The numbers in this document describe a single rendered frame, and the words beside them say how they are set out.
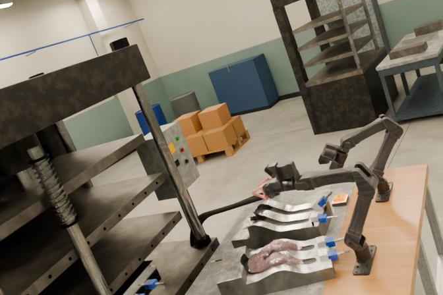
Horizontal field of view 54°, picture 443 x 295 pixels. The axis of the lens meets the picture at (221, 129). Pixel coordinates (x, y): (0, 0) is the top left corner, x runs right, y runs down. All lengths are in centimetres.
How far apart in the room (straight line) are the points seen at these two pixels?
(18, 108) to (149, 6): 928
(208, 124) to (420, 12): 409
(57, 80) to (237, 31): 789
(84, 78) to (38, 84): 25
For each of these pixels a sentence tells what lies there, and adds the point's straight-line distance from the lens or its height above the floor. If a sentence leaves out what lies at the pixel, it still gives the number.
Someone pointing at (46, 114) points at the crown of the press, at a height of 185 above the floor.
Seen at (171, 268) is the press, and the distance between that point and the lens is 259.
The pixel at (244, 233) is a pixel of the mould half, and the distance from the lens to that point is 243.
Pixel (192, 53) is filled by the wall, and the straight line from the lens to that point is 1046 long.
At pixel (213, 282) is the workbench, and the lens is 225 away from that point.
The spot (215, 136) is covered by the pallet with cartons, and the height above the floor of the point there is 37.
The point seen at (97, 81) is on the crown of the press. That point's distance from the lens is 212.
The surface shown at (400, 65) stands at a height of 76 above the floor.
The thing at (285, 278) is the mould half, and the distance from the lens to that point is 198.
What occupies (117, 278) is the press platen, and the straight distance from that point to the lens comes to 218.
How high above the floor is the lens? 193
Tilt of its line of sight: 12 degrees down
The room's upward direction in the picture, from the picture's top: 21 degrees counter-clockwise
